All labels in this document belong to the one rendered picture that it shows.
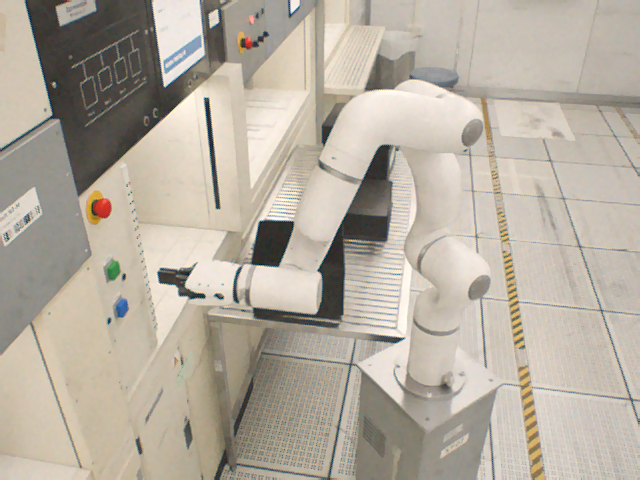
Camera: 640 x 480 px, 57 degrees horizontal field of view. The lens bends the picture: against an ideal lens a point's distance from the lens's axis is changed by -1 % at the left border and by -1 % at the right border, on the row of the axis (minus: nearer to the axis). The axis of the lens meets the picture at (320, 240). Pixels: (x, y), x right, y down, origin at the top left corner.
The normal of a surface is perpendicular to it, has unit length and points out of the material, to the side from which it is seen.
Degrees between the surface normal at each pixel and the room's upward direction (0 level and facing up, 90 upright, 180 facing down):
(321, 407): 0
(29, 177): 90
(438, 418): 0
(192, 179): 90
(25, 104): 90
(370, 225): 90
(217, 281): 7
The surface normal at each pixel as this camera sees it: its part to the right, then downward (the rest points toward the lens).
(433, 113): -0.19, 0.08
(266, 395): 0.00, -0.84
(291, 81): -0.18, 0.53
